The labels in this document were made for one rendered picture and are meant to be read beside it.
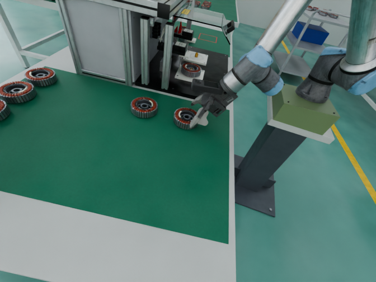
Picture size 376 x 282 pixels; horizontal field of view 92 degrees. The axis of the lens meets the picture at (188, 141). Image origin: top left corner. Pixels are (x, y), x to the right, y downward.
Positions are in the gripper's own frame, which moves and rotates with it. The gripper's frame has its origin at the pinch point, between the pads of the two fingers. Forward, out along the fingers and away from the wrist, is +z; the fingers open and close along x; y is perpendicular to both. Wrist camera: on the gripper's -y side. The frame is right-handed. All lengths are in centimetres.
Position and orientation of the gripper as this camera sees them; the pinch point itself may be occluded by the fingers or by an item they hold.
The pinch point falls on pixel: (189, 114)
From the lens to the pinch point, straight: 77.5
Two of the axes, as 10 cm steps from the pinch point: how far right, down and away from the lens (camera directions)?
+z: -6.4, 5.1, 5.8
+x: 0.5, -7.2, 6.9
